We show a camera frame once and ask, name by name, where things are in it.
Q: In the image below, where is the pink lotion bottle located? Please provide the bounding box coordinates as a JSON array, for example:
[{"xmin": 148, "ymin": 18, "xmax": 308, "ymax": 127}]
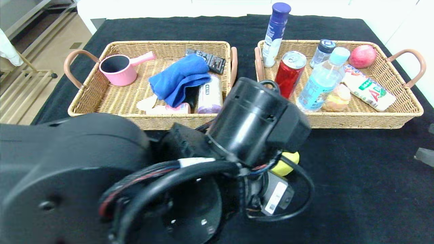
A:
[{"xmin": 146, "ymin": 103, "xmax": 191, "ymax": 115}]

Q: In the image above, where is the blue towel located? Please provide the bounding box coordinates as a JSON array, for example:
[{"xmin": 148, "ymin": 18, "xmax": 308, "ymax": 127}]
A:
[{"xmin": 149, "ymin": 54, "xmax": 212, "ymax": 108}]

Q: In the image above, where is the cream spoon teal handle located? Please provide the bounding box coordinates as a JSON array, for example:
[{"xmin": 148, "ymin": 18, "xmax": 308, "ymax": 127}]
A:
[{"xmin": 137, "ymin": 95, "xmax": 158, "ymax": 111}]

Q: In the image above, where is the yellow lemon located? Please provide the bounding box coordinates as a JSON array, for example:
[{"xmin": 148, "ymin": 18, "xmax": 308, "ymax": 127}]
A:
[{"xmin": 271, "ymin": 151, "xmax": 300, "ymax": 177}]

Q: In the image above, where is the red soda can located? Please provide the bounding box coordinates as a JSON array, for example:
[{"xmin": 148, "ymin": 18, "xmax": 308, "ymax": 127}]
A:
[{"xmin": 275, "ymin": 51, "xmax": 307, "ymax": 100}]

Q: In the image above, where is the water bottle blue cap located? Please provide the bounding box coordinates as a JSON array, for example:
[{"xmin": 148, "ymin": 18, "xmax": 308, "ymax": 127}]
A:
[{"xmin": 297, "ymin": 47, "xmax": 351, "ymax": 113}]

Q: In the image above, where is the wicker basket holding household items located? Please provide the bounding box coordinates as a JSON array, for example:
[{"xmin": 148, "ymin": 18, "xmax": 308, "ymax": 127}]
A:
[{"xmin": 64, "ymin": 41, "xmax": 238, "ymax": 131}]

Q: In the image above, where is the wicker basket holding food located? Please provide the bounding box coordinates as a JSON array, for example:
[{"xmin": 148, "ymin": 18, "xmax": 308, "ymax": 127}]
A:
[{"xmin": 254, "ymin": 40, "xmax": 426, "ymax": 130}]

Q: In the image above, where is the purple bin bag roll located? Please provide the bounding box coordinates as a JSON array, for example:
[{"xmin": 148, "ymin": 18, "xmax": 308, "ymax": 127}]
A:
[{"xmin": 198, "ymin": 75, "xmax": 224, "ymax": 114}]

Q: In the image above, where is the black glasses case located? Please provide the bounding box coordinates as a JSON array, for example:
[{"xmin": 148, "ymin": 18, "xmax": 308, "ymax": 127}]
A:
[{"xmin": 184, "ymin": 86, "xmax": 200, "ymax": 109}]

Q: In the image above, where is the black barcode packet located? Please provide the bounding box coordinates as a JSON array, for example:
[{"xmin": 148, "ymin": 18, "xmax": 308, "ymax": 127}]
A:
[{"xmin": 185, "ymin": 48, "xmax": 226, "ymax": 75}]

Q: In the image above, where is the tall white bottle purple cap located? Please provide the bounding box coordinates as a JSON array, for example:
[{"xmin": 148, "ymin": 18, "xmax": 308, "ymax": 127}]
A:
[{"xmin": 262, "ymin": 3, "xmax": 292, "ymax": 68}]

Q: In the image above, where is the pink saucepan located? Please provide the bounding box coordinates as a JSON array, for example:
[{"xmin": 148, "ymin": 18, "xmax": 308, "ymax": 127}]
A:
[{"xmin": 99, "ymin": 52, "xmax": 157, "ymax": 86}]

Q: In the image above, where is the small clear bottle dark cap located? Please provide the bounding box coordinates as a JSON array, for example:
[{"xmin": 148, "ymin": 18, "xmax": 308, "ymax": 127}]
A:
[{"xmin": 309, "ymin": 39, "xmax": 336, "ymax": 69}]

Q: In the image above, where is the bread bun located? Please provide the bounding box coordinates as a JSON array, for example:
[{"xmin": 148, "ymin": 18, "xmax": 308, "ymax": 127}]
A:
[{"xmin": 321, "ymin": 84, "xmax": 352, "ymax": 113}]

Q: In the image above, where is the colourful snack packet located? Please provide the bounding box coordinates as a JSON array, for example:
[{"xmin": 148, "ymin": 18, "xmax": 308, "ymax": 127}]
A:
[{"xmin": 342, "ymin": 64, "xmax": 367, "ymax": 78}]

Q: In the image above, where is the white AD milk bottle pack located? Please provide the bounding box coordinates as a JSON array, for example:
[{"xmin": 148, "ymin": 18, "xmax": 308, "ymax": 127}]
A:
[{"xmin": 342, "ymin": 73, "xmax": 396, "ymax": 113}]

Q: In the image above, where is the red apple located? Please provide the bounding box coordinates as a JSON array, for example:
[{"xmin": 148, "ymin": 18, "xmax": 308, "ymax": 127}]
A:
[{"xmin": 349, "ymin": 45, "xmax": 377, "ymax": 69}]

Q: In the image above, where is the black table cloth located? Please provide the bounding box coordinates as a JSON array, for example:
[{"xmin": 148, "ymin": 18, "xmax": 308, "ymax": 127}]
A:
[{"xmin": 0, "ymin": 15, "xmax": 434, "ymax": 244}]

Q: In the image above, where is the wooden rolling rack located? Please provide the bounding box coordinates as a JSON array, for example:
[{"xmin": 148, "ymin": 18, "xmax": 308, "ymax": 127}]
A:
[{"xmin": 0, "ymin": 51, "xmax": 58, "ymax": 122}]

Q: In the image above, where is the beige shelf unit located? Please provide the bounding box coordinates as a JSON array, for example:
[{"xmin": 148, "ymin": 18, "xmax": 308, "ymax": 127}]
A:
[{"xmin": 0, "ymin": 0, "xmax": 78, "ymax": 44}]

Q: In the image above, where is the white hanging cloth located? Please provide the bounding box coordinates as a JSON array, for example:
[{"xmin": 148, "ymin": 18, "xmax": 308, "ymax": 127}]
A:
[{"xmin": 0, "ymin": 29, "xmax": 25, "ymax": 67}]

